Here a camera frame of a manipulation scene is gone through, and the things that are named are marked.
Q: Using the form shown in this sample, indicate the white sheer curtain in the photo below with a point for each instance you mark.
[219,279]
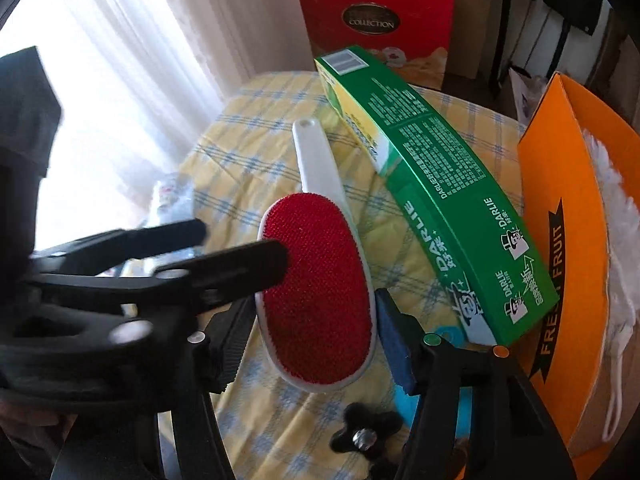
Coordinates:
[150,35]

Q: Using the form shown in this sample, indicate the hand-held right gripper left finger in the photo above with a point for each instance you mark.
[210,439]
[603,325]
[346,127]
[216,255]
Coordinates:
[235,332]

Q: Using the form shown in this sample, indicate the red gift box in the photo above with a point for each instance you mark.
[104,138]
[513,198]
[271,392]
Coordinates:
[350,5]

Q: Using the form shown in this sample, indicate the orange cardboard box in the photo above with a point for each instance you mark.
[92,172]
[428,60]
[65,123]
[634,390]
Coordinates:
[560,210]

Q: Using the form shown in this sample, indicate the black speaker stand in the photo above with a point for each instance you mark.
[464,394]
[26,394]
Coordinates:
[562,50]
[502,35]

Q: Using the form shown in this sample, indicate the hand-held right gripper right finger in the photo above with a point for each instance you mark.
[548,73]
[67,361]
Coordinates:
[395,347]

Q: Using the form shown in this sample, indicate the yellow plaid tablecloth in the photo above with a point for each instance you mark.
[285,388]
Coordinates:
[240,160]

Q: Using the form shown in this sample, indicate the brown cardboard box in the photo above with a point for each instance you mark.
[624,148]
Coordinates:
[475,20]

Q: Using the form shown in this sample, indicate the white plastic bag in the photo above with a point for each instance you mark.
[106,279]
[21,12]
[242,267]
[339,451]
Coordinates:
[525,90]

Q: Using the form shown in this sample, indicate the green toothpaste box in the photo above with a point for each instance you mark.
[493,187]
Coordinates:
[450,210]

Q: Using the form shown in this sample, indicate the black star knob screw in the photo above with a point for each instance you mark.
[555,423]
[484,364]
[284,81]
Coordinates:
[350,415]

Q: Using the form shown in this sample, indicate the red and white lint brush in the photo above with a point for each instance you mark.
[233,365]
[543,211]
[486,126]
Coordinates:
[310,285]

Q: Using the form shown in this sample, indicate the light blue plastic object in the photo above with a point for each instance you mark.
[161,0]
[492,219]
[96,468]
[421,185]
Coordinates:
[402,402]

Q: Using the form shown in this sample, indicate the white fluffy duster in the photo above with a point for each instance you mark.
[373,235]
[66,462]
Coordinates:
[620,220]

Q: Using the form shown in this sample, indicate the clear bottle with red cap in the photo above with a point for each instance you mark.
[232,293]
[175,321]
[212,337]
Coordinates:
[167,195]

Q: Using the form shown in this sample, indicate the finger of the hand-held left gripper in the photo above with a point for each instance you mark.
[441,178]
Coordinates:
[235,265]
[150,237]

